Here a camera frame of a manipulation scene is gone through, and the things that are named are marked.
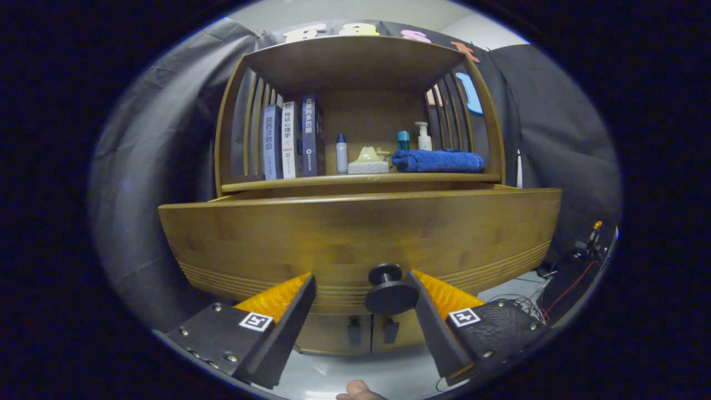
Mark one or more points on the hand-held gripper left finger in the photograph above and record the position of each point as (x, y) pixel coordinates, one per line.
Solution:
(286, 333)

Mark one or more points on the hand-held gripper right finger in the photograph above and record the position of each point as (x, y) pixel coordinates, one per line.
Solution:
(436, 333)

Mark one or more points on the wooden drawer with black knob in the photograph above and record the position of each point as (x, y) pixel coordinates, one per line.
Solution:
(278, 239)

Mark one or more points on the pale green oval dish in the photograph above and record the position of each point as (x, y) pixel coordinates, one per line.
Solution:
(366, 164)

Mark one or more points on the wooden cabinet door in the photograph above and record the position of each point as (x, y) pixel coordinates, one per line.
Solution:
(402, 339)
(328, 333)

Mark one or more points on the wooden countertop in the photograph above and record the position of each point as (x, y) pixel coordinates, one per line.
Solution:
(311, 182)

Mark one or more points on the wooden cabinet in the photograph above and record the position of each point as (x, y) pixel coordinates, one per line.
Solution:
(361, 116)

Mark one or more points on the black equipment with orange part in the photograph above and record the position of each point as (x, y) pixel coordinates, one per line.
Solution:
(572, 278)

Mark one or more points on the blue folded towel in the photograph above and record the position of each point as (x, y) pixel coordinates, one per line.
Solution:
(439, 161)

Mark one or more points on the white bottle with blue cap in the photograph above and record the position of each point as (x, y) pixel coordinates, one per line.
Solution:
(341, 158)

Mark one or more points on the light blue book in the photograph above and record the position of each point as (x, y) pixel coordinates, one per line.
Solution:
(272, 144)

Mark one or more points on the white book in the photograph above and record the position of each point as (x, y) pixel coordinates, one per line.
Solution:
(290, 141)

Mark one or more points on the white pump bottle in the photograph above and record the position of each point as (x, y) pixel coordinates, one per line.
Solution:
(424, 140)

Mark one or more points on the teal bottle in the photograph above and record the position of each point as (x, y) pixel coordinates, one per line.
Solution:
(403, 141)

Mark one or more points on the dark blue book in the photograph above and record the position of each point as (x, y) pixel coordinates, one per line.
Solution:
(313, 136)

